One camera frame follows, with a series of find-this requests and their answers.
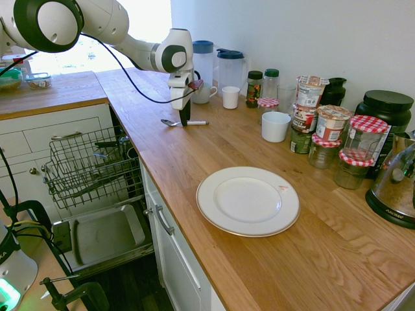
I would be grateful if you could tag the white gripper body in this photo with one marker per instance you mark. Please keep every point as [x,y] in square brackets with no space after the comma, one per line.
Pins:
[179,95]

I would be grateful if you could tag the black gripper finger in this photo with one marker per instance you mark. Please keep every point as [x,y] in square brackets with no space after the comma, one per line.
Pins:
[181,117]
[187,115]

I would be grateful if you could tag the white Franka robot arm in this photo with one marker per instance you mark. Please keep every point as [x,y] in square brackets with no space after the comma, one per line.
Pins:
[97,16]

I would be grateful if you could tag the open dishwasher door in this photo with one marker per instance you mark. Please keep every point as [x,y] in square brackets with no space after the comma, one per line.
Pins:
[107,233]

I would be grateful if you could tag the clear pitcher blue round lid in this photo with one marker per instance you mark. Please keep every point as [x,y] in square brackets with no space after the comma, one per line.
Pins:
[203,64]

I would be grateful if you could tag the small white paper cup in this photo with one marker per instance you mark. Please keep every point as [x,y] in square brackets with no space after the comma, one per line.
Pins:
[231,97]

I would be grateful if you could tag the clear pitcher dark spout lid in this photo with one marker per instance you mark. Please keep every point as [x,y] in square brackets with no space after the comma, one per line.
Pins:
[230,73]

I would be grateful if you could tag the spice jar black lid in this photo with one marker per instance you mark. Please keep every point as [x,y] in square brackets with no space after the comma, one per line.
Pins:
[254,92]

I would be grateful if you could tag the black utensil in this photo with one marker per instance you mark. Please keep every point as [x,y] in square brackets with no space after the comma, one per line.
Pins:
[107,144]

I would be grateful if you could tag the glass jar red checkered lid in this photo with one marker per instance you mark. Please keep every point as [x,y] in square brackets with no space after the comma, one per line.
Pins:
[351,176]
[363,139]
[267,103]
[322,155]

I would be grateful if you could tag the bright window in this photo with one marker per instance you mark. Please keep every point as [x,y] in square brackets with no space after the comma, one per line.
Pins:
[136,19]

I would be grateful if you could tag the spice jar green lid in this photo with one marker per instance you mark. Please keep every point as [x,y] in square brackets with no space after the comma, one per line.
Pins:
[271,84]

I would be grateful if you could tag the wide white cup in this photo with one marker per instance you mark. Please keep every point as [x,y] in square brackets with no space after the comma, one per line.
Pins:
[275,128]

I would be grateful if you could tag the round metal cabinet knob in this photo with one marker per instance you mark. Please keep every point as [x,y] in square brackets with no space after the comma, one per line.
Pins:
[33,171]
[148,212]

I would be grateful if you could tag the clear drinking glass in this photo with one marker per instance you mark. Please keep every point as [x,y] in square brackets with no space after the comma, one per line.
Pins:
[286,98]

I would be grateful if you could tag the white plate gold rim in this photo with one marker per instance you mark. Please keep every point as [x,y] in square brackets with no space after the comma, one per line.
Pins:
[248,201]

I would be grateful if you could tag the green ice cream tub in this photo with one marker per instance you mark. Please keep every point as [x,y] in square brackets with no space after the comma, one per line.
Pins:
[300,142]

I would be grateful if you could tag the brown print ice cream tub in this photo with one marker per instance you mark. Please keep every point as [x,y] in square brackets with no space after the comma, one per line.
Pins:
[303,120]

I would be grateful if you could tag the white ice cream tub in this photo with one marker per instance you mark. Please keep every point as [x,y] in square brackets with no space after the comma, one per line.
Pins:
[309,92]

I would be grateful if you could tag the clear food container teal lid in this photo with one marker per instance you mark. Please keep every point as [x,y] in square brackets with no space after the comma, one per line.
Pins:
[38,82]

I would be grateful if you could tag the red band ice cream tub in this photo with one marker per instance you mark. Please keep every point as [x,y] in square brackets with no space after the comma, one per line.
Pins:
[330,124]

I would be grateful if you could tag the black shaker bottle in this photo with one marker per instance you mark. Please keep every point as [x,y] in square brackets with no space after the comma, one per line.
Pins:
[334,90]

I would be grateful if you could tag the white drawer cabinet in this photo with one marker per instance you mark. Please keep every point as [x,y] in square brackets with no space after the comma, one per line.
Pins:
[19,136]

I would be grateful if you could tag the green lid food bowl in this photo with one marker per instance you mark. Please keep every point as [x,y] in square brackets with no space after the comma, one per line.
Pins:
[9,82]

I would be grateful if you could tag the large black supplement tub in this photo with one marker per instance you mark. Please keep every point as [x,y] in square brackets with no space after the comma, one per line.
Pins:
[387,105]

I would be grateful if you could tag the stainless steel electric kettle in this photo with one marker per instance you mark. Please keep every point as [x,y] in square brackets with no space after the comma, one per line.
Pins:
[392,194]

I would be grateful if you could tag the red wrist camera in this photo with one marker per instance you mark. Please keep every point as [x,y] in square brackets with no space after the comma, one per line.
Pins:
[196,85]

